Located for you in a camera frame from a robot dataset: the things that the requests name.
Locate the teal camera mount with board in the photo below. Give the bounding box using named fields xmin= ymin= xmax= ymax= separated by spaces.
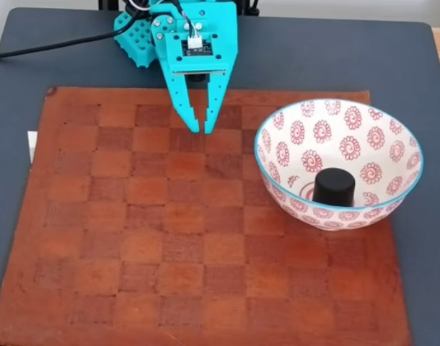
xmin=164 ymin=31 xmax=225 ymax=87

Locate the thin black camera cable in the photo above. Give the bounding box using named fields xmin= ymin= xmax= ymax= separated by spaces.
xmin=171 ymin=0 xmax=203 ymax=50

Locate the black cylinder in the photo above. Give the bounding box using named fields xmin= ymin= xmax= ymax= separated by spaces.
xmin=312 ymin=168 xmax=356 ymax=208

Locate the brown leather chessboard mat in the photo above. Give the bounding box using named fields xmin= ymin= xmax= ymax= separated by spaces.
xmin=0 ymin=86 xmax=412 ymax=346

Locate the thick black cable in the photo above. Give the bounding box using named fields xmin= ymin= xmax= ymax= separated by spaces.
xmin=0 ymin=30 xmax=126 ymax=61

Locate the white bowl with red flowers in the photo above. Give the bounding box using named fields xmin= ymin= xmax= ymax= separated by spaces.
xmin=254 ymin=99 xmax=425 ymax=231

